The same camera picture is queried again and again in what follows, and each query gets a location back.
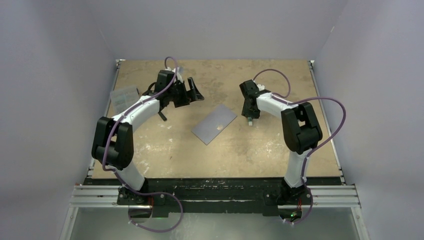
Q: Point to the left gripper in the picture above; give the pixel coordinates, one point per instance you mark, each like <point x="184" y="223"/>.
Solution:
<point x="188" y="96"/>

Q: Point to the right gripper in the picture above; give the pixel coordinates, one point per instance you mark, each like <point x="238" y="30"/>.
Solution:
<point x="247" y="112"/>

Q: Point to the grey envelope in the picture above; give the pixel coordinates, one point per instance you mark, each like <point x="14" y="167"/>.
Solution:
<point x="213" y="124"/>

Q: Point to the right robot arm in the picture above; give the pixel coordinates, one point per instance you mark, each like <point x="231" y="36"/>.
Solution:
<point x="300" y="127"/>

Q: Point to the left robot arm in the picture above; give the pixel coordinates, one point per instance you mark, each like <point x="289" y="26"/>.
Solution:
<point x="113" y="143"/>

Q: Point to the black hammer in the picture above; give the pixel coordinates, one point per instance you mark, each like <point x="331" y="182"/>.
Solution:
<point x="162" y="116"/>

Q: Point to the clear plastic organizer box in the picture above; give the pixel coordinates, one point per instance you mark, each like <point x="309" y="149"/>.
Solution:
<point x="124" y="98"/>

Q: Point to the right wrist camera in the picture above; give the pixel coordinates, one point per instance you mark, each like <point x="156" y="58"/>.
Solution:
<point x="261" y="87"/>

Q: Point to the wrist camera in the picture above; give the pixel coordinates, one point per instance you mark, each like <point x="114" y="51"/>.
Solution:
<point x="179" y="70"/>
<point x="261" y="87"/>

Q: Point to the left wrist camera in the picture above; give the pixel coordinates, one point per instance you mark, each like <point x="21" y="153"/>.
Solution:
<point x="179" y="70"/>

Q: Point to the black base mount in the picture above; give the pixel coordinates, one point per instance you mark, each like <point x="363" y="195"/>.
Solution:
<point x="268" y="196"/>

